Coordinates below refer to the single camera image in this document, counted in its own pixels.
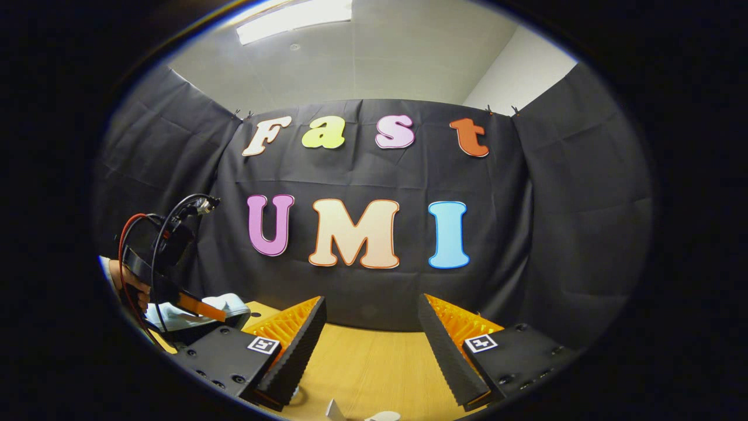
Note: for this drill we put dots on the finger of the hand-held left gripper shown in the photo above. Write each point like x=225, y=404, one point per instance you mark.
x=201, y=307

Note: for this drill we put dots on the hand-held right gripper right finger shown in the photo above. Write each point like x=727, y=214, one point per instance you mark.
x=444, y=351

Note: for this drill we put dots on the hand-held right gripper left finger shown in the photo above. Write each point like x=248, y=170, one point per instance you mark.
x=301, y=348

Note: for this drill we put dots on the light blue suitcase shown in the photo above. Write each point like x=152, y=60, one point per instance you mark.
x=228, y=303

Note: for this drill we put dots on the black backdrop cloth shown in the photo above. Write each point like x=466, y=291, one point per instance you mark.
x=555, y=222

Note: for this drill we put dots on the ceiling light panel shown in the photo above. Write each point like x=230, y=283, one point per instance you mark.
x=292, y=20

